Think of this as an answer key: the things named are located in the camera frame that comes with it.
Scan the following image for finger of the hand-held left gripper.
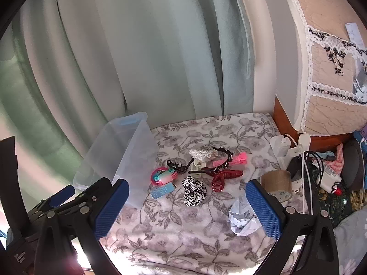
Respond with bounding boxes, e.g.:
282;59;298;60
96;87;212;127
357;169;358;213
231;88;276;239
27;185;76;215

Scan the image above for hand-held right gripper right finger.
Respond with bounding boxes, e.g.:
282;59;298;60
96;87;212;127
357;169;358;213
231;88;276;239
245;179;340;275

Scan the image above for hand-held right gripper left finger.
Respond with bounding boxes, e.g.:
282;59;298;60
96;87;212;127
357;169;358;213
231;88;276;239
29;178;130;275

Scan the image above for white paper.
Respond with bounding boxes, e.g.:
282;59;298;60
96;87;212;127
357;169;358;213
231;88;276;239
228;195;265;237

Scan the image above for dark red hair claw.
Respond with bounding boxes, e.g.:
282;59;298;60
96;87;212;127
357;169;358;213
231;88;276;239
211;170;244;192

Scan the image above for small blue box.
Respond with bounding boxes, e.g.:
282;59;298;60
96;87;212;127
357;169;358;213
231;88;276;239
150;182;176;200

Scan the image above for bright pink hair clip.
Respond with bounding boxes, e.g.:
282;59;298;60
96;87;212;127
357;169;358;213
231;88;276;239
229;152;248;167

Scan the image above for pink teal hair tie bundle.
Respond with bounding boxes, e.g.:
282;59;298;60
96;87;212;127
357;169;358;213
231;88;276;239
151;167;178;185

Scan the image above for clear plastic container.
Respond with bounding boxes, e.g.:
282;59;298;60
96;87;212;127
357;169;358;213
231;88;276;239
73;112;159;208

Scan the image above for black clover hair clip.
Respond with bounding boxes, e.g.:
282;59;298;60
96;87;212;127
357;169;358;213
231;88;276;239
188;168;226;179

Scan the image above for black studded headband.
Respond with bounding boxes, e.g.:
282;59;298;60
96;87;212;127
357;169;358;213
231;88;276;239
212;147;231;169

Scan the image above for leopard print scrunchie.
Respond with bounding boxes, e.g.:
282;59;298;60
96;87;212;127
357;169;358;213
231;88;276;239
182;175;207;207

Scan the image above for black toy car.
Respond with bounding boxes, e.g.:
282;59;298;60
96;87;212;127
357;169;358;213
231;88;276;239
167;160;186;175

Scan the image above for cream hair clip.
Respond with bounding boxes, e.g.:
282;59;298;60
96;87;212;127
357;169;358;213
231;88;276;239
192;160;207;175

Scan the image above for white charger adapter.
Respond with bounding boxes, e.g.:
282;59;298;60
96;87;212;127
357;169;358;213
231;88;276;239
270;135;291;164

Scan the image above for grey floral blanket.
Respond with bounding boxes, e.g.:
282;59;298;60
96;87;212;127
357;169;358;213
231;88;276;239
97;112;310;275

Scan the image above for white tube with red cap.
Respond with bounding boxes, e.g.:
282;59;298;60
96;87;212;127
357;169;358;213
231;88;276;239
312;160;344;194

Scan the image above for dark floral cloth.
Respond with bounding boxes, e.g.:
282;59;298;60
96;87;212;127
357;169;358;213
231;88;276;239
304;172;367;227

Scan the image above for white power plug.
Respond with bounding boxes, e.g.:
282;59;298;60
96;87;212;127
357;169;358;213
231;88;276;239
297;133;312;153

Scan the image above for pink knitted cloth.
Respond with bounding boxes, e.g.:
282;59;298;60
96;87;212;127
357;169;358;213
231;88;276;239
326;143;349;176

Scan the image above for grey cloth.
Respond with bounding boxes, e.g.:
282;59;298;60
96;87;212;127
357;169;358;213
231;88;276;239
332;209;367;275

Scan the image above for dark round object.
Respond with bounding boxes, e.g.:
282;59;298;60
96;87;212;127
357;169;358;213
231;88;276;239
341;140;365;191

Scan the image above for colourful printed packet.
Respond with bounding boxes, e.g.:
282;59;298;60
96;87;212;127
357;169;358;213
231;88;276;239
353;129;367;161

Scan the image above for silver foil piece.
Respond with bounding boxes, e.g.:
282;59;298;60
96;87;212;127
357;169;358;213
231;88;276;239
352;60;367;101

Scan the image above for pale green curtain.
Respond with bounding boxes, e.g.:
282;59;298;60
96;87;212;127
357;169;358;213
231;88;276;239
0;0;256;201

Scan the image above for white paper strip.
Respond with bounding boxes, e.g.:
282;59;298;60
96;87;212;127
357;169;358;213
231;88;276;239
345;22;365;50

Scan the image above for white cable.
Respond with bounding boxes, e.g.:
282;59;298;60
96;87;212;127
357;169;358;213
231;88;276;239
282;133;313;214

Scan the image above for black cable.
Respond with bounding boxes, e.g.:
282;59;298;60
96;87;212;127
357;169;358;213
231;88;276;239
303;150;325;179

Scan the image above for wooden bed frame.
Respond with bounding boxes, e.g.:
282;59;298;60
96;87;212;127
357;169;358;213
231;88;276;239
272;96;356;153

